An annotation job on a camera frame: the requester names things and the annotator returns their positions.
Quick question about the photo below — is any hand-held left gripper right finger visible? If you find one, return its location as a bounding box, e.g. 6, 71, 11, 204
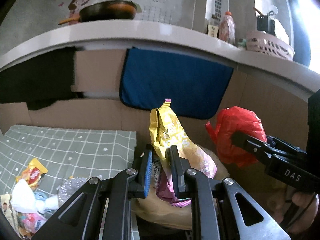
166, 145, 292, 240

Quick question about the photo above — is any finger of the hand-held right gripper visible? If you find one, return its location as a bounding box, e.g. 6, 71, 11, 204
266, 135, 307, 155
231, 131, 275, 167

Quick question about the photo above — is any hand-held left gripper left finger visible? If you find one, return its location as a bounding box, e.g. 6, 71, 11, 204
31, 144, 153, 240

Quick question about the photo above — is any red plastic bag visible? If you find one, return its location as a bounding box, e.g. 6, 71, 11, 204
205, 106, 267, 168

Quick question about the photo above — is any gold and pink snack bag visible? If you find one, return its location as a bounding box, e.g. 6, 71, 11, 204
149, 99, 217, 208

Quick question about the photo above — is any bin with yellowish plastic liner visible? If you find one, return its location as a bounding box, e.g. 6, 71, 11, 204
131, 144, 230, 230

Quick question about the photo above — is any yellow snack wrapper red label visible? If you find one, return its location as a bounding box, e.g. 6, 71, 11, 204
16, 158, 48, 187

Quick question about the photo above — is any pink printed packaging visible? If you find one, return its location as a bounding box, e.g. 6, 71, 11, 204
16, 211, 48, 238

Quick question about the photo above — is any person's right hand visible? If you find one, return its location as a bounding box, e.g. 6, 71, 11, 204
291, 191, 319, 233

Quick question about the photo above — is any brown cardboard panel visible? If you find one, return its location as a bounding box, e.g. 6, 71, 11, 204
0, 49, 320, 180

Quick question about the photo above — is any round clear bubble lid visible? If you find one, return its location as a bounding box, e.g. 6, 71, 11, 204
58, 176, 88, 205

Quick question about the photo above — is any blue hanging cloth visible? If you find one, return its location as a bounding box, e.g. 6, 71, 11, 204
119, 47, 234, 120

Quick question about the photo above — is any green checked tablecloth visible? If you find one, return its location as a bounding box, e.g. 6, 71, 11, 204
0, 124, 138, 230

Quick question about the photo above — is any white basket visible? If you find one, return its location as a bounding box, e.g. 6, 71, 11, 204
246, 31, 295, 61

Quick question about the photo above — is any white hanging cloth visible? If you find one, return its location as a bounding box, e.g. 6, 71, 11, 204
274, 19, 290, 44

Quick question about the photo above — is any plastic bottle with orange cap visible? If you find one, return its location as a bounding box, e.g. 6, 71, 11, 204
219, 11, 236, 46

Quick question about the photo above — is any black utensil holder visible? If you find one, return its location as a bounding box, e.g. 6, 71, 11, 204
257, 10, 275, 33

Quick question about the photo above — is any dark sauce bottle yellow label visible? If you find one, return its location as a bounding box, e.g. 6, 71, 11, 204
207, 14, 218, 38

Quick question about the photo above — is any crumpled white tissue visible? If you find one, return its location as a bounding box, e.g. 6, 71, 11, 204
11, 180, 38, 212

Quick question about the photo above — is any white kitchen counter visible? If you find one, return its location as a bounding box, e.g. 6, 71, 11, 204
0, 20, 320, 100

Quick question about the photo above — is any black hanging cloth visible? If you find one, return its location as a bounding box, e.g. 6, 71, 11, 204
0, 46, 85, 110

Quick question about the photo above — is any beige printed snack wrapper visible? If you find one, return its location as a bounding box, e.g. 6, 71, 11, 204
0, 194, 16, 228

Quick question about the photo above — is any black wok with wooden handle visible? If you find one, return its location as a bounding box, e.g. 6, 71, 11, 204
59, 0, 138, 25

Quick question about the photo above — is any cartoon girl wall sticker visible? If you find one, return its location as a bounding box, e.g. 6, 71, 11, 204
67, 0, 92, 13

